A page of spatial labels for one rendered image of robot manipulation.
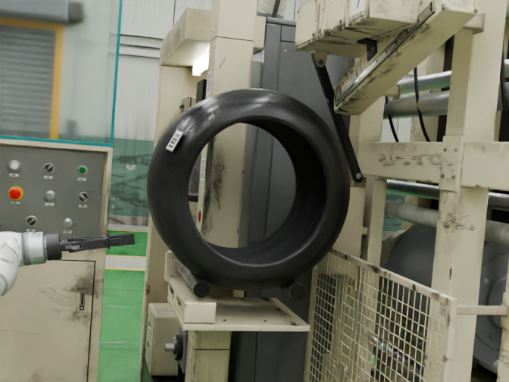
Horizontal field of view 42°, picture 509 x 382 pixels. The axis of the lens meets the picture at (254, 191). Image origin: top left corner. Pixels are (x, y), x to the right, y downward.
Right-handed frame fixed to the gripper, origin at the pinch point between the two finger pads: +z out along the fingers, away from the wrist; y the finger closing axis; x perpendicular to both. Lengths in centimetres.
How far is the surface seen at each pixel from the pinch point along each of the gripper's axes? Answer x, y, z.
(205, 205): -4.7, 26.8, 29.0
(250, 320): 26.1, -6.0, 34.2
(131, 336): 104, 257, 12
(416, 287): 12, -45, 67
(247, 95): -38, -9, 36
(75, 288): 26, 63, -16
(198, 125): -30.6, -11.4, 21.9
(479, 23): -52, -36, 92
